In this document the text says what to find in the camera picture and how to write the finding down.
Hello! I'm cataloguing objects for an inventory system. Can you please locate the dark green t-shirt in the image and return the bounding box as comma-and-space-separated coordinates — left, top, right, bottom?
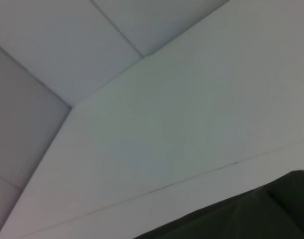
134, 170, 304, 239

